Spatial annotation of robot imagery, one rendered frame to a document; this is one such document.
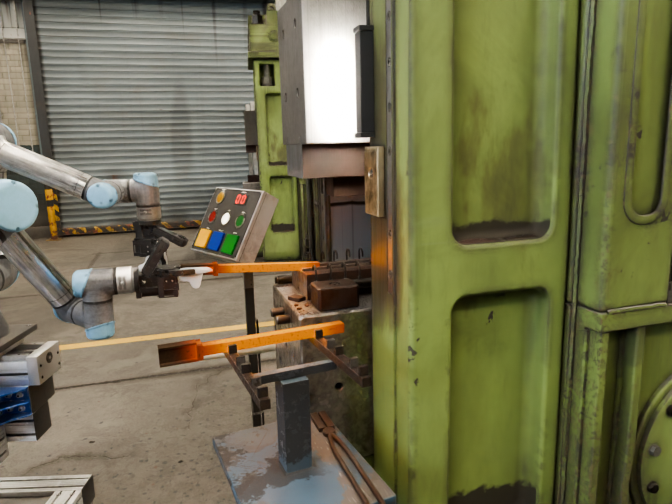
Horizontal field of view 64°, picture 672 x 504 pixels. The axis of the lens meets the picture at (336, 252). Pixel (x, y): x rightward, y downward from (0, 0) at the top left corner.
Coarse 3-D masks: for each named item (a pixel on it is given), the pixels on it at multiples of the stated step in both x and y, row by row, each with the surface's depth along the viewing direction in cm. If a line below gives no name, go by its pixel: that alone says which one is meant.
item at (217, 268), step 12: (180, 264) 154; (192, 264) 154; (204, 264) 155; (216, 264) 155; (228, 264) 158; (240, 264) 159; (252, 264) 159; (264, 264) 160; (276, 264) 161; (288, 264) 162; (300, 264) 163; (312, 264) 164
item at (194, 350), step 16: (240, 336) 127; (256, 336) 127; (272, 336) 127; (288, 336) 129; (304, 336) 130; (160, 352) 119; (176, 352) 120; (192, 352) 121; (208, 352) 122; (224, 352) 123
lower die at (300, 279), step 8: (352, 264) 167; (360, 264) 168; (368, 264) 168; (296, 272) 170; (304, 272) 161; (312, 272) 161; (320, 272) 160; (328, 272) 160; (336, 272) 160; (352, 272) 162; (368, 272) 164; (296, 280) 171; (304, 280) 161; (312, 280) 159; (320, 280) 159; (296, 288) 172; (304, 288) 162; (360, 288) 164; (368, 288) 165
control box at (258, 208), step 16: (224, 192) 218; (240, 192) 210; (256, 192) 202; (208, 208) 222; (224, 208) 214; (240, 208) 206; (256, 208) 199; (272, 208) 203; (208, 224) 217; (224, 224) 209; (256, 224) 199; (208, 240) 213; (224, 240) 205; (240, 240) 198; (256, 240) 200; (208, 256) 222; (224, 256) 201; (240, 256) 197
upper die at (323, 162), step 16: (304, 144) 151; (320, 144) 152; (336, 144) 153; (352, 144) 155; (368, 144) 156; (288, 160) 168; (304, 160) 151; (320, 160) 153; (336, 160) 154; (352, 160) 156; (304, 176) 152; (320, 176) 154; (336, 176) 155; (352, 176) 157
